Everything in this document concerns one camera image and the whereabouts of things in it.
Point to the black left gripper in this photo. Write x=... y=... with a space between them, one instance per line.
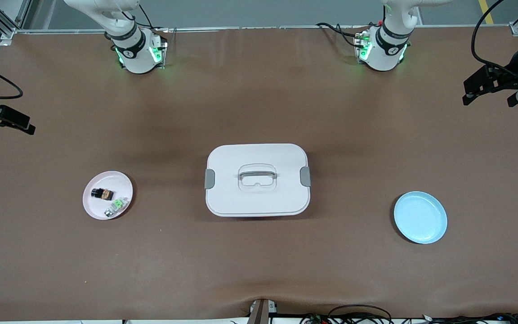
x=509 y=74

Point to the black and orange switch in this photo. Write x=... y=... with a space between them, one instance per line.
x=102 y=194

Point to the pink round plate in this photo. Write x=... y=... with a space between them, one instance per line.
x=95 y=209

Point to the blue round plate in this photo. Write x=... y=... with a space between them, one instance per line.
x=421 y=218

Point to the grey box latch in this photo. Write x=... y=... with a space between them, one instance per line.
x=209 y=179
x=305 y=176

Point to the white lidded storage box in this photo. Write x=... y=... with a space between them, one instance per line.
x=259 y=200

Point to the brown table mat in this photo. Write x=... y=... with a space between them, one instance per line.
x=259 y=270

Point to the green and white switch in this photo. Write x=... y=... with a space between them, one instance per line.
x=117 y=206

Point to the silver table edge rail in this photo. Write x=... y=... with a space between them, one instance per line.
x=241 y=29

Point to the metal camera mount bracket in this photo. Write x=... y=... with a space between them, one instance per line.
x=261 y=311

